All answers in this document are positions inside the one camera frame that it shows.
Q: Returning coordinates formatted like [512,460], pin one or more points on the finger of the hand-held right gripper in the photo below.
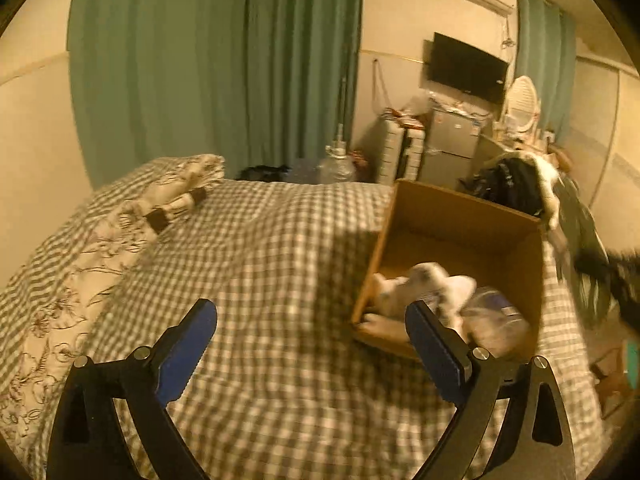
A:
[625,285]

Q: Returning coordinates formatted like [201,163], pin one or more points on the wooden stool with green seat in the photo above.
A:
[615,380]

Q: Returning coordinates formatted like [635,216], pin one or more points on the cardboard box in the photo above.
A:
[450,220]

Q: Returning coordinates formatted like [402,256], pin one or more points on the white storage drawers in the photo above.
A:
[400,152]

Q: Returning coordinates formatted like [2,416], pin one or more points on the white knit sock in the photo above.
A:
[450,290]

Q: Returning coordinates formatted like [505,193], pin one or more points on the wide green curtain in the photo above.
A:
[200,60]

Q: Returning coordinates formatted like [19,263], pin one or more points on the white padded coat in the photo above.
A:
[547,180]

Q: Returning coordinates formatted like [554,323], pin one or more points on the checkered bed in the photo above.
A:
[280,270]

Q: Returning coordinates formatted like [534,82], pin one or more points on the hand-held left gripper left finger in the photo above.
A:
[186,355]

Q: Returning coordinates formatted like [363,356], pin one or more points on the silver small fridge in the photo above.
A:
[450,145]

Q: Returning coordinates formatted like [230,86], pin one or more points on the white oval vanity mirror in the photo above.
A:
[522,107]

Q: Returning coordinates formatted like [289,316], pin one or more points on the clear cotton swab jar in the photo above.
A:
[500,315]

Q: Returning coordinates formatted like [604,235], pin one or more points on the thin metal pole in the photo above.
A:
[343,110]

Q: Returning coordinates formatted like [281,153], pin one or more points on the narrow green curtain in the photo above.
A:
[545,60]

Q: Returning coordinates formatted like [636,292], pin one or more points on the floral pillow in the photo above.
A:
[55,320]

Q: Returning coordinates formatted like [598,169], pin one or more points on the dark cloth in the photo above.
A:
[262,173]

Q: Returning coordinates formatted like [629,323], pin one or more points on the white cloth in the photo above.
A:
[387,295]

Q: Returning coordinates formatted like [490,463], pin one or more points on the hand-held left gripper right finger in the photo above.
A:
[435,355]

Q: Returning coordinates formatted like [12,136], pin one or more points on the black wall television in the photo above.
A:
[467,67]

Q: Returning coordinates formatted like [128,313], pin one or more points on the clear water jug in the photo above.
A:
[336,167]

